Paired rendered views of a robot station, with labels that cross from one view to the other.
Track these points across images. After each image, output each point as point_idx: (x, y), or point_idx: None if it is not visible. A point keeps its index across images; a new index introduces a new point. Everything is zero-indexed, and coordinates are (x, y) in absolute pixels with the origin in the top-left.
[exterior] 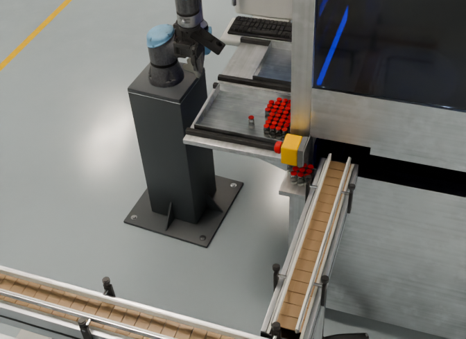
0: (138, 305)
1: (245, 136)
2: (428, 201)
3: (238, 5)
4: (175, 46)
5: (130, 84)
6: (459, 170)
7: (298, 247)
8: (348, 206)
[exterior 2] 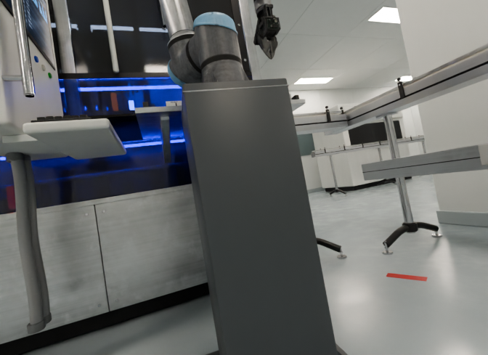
0: (387, 91)
1: None
2: None
3: (8, 109)
4: (278, 21)
5: (277, 78)
6: None
7: (312, 112)
8: None
